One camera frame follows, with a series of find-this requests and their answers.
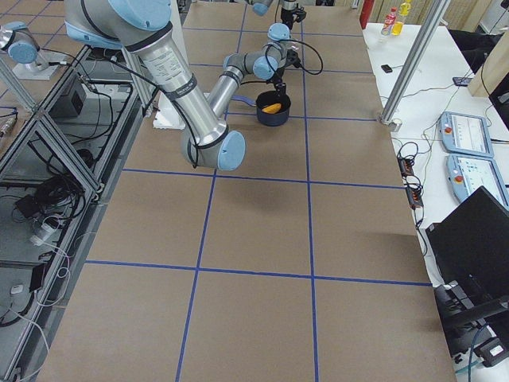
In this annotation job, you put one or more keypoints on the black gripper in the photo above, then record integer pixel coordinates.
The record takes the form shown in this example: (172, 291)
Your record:
(287, 9)
(281, 76)

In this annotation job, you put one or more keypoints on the yellow corn cob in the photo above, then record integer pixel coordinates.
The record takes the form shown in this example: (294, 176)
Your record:
(272, 109)

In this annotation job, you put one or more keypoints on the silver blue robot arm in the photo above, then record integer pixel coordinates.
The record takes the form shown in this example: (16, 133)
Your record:
(144, 28)
(260, 7)

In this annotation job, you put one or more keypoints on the red label drink bottle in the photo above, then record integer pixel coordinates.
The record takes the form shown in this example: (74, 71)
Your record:
(389, 22)

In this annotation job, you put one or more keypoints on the small black device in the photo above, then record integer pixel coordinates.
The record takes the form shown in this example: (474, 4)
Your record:
(386, 68)

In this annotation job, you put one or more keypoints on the yellow drink bottle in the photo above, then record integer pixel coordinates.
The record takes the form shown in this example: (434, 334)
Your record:
(400, 20)

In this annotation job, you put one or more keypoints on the black smartphone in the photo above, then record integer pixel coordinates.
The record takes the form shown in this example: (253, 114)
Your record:
(462, 81)

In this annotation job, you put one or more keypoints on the orange power strip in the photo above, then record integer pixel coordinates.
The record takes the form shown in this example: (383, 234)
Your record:
(413, 186)

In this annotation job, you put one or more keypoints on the upper teach pendant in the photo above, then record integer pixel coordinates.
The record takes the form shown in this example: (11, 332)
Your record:
(465, 134)

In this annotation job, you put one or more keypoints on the teach pendant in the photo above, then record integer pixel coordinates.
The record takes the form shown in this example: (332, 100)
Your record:
(465, 134)
(468, 173)

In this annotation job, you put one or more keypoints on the lower teach pendant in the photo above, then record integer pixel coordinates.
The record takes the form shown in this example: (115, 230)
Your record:
(468, 173)

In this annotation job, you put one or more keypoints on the grey control box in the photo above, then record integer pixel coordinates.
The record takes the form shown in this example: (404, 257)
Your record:
(71, 100)

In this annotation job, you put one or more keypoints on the black laptop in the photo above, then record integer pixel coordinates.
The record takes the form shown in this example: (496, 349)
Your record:
(470, 246)

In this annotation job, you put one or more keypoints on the dark pot with blue handle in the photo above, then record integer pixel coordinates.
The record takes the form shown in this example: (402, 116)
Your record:
(264, 99)

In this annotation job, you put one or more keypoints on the aluminium frame post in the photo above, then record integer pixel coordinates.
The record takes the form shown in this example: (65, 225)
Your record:
(417, 50)

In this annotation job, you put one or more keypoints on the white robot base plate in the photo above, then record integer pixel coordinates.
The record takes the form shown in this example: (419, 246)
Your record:
(167, 115)

